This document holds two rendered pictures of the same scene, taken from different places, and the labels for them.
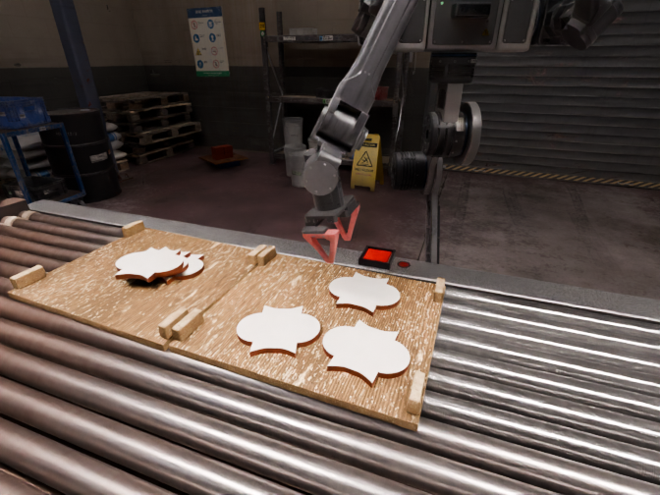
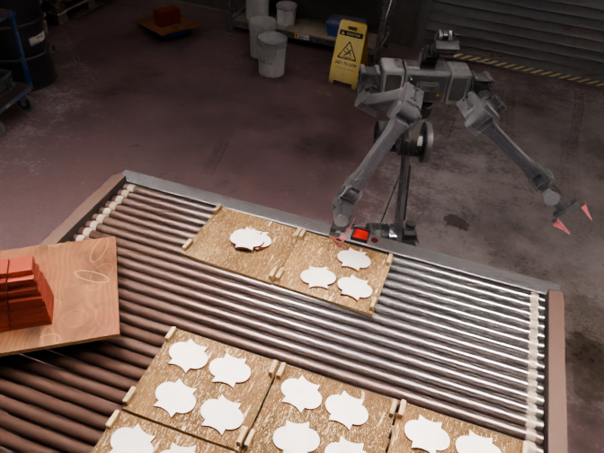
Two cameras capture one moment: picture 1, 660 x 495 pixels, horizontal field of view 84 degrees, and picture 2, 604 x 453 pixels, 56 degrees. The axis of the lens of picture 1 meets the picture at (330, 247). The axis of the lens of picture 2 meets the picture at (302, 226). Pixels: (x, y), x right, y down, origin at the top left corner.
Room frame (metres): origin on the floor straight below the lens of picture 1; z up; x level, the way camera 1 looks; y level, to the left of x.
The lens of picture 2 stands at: (-1.11, 0.29, 2.58)
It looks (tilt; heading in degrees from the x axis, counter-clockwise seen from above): 40 degrees down; 356
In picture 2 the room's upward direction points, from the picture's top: 5 degrees clockwise
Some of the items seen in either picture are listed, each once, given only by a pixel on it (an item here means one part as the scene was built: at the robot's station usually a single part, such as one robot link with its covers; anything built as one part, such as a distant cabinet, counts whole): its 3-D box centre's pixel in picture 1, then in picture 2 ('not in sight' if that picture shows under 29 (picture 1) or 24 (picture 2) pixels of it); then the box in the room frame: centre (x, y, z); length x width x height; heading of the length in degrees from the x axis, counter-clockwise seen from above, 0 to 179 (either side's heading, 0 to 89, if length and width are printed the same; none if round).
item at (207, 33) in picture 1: (208, 43); not in sight; (6.25, 1.81, 1.55); 0.61 x 0.02 x 0.91; 69
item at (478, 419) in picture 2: not in sight; (263, 350); (0.16, 0.29, 0.90); 1.95 x 0.05 x 0.05; 70
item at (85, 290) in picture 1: (151, 273); (244, 243); (0.71, 0.40, 0.93); 0.41 x 0.35 x 0.02; 68
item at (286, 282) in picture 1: (322, 315); (335, 270); (0.55, 0.01, 0.93); 0.41 x 0.35 x 0.02; 69
